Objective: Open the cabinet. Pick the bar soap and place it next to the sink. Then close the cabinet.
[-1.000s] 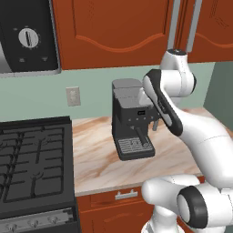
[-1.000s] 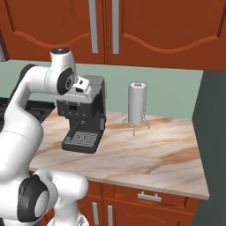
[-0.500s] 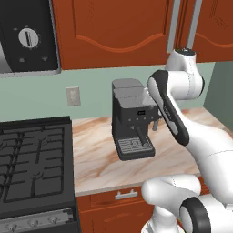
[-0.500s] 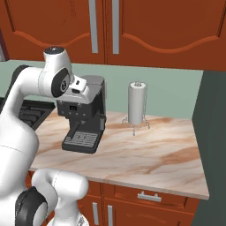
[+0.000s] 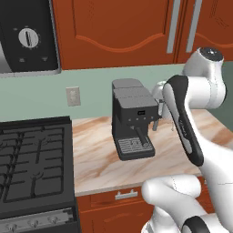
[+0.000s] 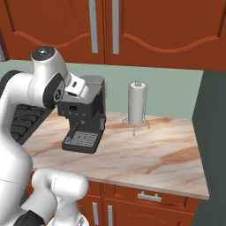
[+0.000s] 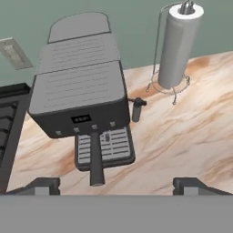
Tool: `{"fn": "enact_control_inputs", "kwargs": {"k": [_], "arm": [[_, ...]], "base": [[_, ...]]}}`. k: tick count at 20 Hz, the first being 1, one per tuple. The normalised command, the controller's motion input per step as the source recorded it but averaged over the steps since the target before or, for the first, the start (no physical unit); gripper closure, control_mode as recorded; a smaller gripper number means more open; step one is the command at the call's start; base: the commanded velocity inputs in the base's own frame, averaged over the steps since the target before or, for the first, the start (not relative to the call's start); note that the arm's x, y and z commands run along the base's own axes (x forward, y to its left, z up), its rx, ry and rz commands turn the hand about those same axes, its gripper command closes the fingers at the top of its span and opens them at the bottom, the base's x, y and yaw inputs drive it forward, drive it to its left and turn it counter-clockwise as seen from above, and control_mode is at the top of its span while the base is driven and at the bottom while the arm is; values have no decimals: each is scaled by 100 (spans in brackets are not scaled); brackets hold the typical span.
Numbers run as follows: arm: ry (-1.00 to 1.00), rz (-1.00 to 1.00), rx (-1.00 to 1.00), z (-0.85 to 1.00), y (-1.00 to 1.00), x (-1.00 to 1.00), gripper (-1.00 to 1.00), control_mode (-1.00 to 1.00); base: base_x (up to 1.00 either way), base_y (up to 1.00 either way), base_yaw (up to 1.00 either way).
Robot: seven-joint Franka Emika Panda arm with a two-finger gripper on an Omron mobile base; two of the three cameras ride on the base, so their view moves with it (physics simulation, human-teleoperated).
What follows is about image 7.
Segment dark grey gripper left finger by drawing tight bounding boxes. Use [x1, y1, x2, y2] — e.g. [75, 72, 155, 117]
[6, 177, 61, 196]

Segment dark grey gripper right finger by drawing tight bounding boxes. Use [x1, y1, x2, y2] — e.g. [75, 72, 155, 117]
[172, 177, 232, 196]

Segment black hob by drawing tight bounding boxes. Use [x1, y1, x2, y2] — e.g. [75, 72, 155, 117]
[0, 82, 33, 193]

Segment grey and black coffee machine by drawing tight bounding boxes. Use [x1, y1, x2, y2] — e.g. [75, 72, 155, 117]
[27, 12, 148, 187]

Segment white paper towel roll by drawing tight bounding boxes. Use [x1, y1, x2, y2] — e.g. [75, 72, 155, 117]
[157, 3, 205, 90]

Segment wire paper towel holder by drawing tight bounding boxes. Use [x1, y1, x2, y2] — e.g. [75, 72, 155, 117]
[145, 0, 195, 106]

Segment grey wall socket plate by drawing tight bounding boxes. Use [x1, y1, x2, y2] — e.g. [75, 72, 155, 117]
[0, 36, 35, 71]

